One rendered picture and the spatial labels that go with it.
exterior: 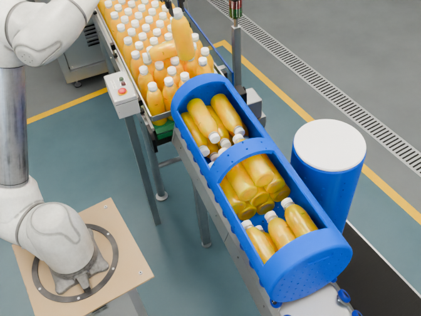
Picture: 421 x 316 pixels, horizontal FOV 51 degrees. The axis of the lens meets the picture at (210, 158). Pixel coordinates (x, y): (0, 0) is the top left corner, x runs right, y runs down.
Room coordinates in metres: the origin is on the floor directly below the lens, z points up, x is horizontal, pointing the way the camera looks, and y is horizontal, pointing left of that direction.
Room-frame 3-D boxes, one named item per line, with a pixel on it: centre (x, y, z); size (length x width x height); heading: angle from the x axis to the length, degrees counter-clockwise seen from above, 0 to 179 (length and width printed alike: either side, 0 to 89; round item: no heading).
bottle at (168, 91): (1.55, 0.15, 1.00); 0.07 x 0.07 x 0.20
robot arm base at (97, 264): (0.74, 0.48, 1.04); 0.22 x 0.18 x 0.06; 26
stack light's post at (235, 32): (1.94, -0.19, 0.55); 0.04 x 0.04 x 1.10; 19
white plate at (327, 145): (1.16, -0.47, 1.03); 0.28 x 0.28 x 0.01
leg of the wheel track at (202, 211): (1.37, 0.07, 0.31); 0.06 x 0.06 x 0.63; 19
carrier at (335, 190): (1.16, -0.47, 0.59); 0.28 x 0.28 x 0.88
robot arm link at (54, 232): (0.77, 0.49, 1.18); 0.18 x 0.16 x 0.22; 60
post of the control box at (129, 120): (1.56, 0.37, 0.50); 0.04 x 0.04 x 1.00; 19
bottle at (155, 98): (1.52, 0.22, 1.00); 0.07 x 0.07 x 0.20
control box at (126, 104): (1.56, 0.37, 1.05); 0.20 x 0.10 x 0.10; 19
